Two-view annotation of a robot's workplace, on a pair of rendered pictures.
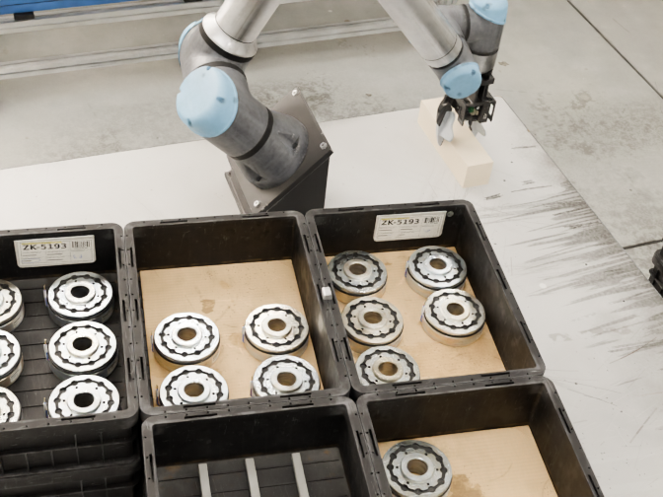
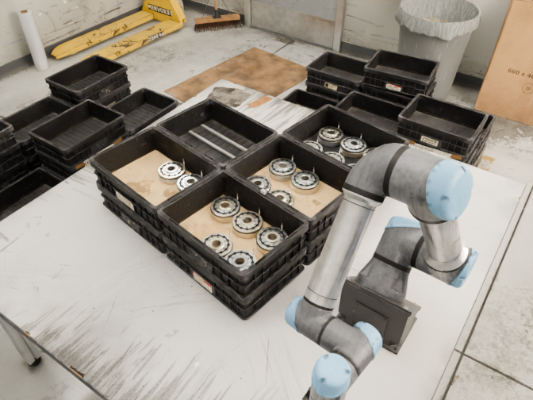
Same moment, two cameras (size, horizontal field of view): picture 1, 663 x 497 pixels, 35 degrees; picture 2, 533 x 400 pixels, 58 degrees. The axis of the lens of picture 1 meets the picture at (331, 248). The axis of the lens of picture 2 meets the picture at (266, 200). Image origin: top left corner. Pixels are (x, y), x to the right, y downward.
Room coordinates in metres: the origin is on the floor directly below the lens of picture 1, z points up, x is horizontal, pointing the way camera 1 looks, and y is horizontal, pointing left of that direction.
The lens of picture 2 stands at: (2.18, -0.61, 1.99)
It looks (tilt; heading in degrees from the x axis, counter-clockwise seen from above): 42 degrees down; 150
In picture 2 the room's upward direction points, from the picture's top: straight up
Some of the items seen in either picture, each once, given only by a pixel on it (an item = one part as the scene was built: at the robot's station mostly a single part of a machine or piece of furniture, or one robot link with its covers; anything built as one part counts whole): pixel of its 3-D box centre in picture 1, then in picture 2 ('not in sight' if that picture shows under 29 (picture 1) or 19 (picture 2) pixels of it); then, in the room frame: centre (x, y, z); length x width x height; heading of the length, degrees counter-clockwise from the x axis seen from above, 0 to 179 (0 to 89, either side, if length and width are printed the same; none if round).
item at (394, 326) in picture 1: (372, 319); (247, 221); (1.16, -0.08, 0.86); 0.10 x 0.10 x 0.01
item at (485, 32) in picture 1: (483, 22); (331, 380); (1.82, -0.24, 1.04); 0.09 x 0.08 x 0.11; 108
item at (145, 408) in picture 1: (230, 307); (293, 175); (1.09, 0.14, 0.92); 0.40 x 0.30 x 0.02; 16
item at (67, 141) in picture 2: not in sight; (87, 157); (-0.17, -0.37, 0.37); 0.40 x 0.30 x 0.45; 115
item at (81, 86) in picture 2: not in sight; (95, 104); (-0.70, -0.18, 0.37); 0.40 x 0.30 x 0.45; 115
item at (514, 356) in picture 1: (412, 313); (232, 230); (1.18, -0.14, 0.87); 0.40 x 0.30 x 0.11; 16
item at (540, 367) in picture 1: (416, 291); (231, 219); (1.18, -0.14, 0.92); 0.40 x 0.30 x 0.02; 16
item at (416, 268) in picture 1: (437, 266); (239, 262); (1.30, -0.19, 0.86); 0.10 x 0.10 x 0.01
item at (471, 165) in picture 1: (454, 141); not in sight; (1.84, -0.24, 0.73); 0.24 x 0.06 x 0.06; 25
